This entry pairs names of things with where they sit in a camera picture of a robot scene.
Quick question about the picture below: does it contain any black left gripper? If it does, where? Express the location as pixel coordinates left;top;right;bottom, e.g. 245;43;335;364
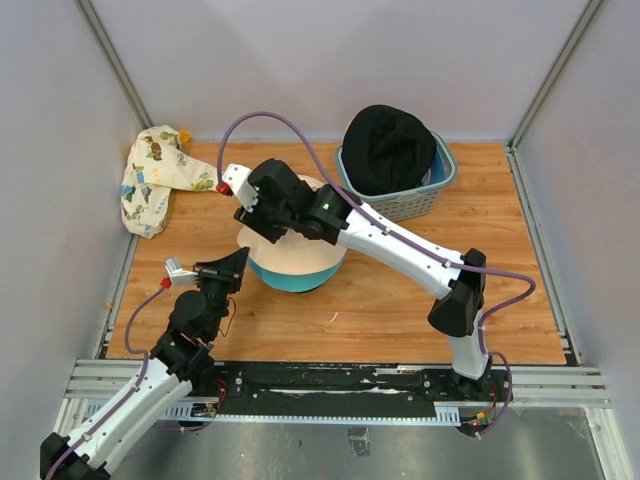
192;246;249;338

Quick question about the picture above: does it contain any turquoise bucket hat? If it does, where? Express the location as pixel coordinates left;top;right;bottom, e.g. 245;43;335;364
249;260;342;293

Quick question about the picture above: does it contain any beige bucket hat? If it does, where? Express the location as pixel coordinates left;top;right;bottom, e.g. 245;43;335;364
236;174;348;277

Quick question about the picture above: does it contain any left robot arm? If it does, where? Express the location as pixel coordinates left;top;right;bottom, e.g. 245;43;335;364
39;247;250;479

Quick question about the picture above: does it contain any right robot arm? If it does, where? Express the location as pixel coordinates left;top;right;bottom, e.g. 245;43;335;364
223;159;490;400

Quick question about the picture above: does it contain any small yellow object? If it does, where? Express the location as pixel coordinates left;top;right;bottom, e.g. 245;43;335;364
179;130;191;144

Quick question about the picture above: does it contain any black pink-lined hat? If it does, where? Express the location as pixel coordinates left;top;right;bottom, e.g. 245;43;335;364
341;105;437;196

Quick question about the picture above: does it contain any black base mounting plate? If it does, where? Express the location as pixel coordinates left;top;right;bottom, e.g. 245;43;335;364
195;362;509;420

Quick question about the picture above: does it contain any cartoon print cloth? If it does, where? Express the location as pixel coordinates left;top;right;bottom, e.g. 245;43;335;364
120;125;218;239

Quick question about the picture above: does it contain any grey plastic basket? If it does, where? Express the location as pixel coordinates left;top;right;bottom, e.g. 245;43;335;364
335;132;459;222

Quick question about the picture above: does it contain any blue hat in basket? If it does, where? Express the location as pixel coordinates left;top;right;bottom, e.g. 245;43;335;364
419;148;448;187

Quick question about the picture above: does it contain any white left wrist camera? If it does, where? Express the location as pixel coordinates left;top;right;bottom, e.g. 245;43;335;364
160;257;197;290

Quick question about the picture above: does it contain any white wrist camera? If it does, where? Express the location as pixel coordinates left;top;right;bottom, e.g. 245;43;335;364
216;164;258;212
160;257;197;290

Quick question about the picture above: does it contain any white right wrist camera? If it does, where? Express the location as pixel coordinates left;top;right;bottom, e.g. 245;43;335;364
216;164;258;212

